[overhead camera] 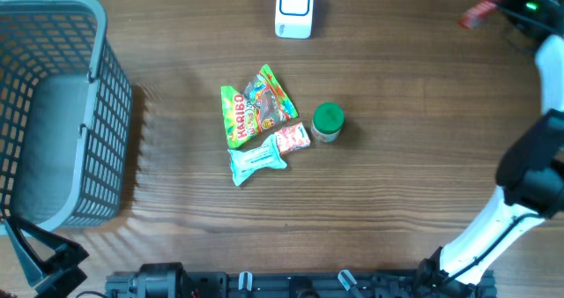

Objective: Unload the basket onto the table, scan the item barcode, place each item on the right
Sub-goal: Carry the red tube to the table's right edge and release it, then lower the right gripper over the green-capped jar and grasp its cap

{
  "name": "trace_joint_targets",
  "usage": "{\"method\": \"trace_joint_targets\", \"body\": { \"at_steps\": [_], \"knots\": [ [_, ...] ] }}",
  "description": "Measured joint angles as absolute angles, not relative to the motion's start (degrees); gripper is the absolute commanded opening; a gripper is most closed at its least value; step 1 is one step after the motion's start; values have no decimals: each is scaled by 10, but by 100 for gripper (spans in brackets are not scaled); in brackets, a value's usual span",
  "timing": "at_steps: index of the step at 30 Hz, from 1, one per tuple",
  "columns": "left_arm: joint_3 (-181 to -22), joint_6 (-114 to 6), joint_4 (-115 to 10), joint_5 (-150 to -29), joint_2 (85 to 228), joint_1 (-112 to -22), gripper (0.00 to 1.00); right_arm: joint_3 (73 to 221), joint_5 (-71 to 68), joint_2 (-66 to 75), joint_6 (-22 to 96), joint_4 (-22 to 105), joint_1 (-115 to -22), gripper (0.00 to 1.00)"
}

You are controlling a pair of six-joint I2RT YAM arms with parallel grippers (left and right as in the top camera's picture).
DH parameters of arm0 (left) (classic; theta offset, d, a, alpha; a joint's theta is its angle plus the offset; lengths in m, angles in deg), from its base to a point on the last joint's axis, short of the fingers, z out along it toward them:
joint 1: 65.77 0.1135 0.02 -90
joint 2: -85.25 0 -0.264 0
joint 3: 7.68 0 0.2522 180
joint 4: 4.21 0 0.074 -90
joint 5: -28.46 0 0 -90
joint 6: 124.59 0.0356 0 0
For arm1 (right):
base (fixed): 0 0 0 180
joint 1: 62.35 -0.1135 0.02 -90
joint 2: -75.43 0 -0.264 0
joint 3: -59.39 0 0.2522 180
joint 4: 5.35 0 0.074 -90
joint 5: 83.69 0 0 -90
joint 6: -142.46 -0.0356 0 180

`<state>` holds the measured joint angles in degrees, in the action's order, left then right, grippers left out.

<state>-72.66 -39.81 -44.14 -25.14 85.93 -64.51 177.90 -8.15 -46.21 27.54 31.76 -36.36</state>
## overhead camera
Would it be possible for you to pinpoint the red stick packet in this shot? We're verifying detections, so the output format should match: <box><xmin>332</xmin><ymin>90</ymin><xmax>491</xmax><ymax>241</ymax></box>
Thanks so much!
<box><xmin>458</xmin><ymin>0</ymin><xmax>501</xmax><ymax>30</ymax></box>

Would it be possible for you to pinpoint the mint green wipes pack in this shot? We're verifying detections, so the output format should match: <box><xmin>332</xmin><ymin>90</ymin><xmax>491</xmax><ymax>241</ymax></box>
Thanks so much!
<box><xmin>228</xmin><ymin>135</ymin><xmax>287</xmax><ymax>186</ymax></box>

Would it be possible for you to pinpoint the green lid jar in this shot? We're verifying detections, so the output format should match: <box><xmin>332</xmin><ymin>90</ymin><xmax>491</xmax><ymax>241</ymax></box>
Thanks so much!
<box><xmin>311</xmin><ymin>102</ymin><xmax>345</xmax><ymax>143</ymax></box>

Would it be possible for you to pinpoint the green Haribo candy bag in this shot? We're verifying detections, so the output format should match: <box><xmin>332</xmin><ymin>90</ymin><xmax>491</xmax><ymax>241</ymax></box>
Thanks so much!
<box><xmin>220</xmin><ymin>64</ymin><xmax>299</xmax><ymax>149</ymax></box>

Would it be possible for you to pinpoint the small red tissue pack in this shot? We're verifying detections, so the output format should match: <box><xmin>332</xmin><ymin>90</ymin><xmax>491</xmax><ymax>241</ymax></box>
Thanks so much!
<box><xmin>274</xmin><ymin>123</ymin><xmax>311</xmax><ymax>154</ymax></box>

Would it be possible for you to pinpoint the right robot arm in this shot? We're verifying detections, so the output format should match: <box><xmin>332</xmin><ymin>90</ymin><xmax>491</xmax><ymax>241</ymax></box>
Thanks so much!
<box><xmin>410</xmin><ymin>0</ymin><xmax>563</xmax><ymax>297</ymax></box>

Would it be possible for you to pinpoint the white barcode scanner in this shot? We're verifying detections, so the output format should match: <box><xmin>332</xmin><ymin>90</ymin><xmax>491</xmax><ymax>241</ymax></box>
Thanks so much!
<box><xmin>274</xmin><ymin>0</ymin><xmax>314</xmax><ymax>39</ymax></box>

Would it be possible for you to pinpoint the grey plastic shopping basket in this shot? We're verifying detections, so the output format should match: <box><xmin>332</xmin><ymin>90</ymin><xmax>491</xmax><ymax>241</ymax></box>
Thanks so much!
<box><xmin>1</xmin><ymin>0</ymin><xmax>133</xmax><ymax>231</ymax></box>

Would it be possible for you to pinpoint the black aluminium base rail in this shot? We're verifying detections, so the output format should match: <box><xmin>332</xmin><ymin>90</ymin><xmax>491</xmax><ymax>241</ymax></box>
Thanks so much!
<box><xmin>104</xmin><ymin>269</ymin><xmax>498</xmax><ymax>298</ymax></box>

